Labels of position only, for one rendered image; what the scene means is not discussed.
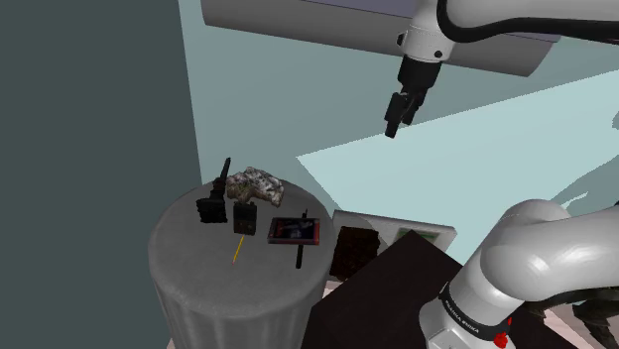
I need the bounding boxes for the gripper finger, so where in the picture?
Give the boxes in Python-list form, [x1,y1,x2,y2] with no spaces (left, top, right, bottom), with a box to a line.
[402,89,429,127]
[383,91,408,140]

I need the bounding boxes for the red framed tablet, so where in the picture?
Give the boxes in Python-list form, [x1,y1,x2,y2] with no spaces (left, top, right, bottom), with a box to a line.
[266,216,321,247]

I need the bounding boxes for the mottled grey rock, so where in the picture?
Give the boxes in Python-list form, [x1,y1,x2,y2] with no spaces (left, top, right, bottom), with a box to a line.
[225,166,286,208]

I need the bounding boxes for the black pen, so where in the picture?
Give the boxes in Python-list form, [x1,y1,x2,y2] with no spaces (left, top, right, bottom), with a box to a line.
[295,209,310,271]

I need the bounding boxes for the small black box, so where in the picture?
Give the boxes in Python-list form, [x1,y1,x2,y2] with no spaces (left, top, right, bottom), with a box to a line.
[232,201,259,237]

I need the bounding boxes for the dark robot stand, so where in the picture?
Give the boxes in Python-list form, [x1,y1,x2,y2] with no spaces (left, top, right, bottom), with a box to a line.
[301,230,581,349]

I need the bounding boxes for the yellow pencil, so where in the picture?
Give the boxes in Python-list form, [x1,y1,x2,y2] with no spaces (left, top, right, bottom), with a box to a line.
[231,234,246,266]

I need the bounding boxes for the round table with grey cloth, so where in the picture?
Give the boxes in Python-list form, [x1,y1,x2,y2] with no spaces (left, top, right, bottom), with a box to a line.
[147,177,336,349]

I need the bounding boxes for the white frame with dark panels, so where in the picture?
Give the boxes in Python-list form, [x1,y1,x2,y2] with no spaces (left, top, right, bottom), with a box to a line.
[329,208,458,283]

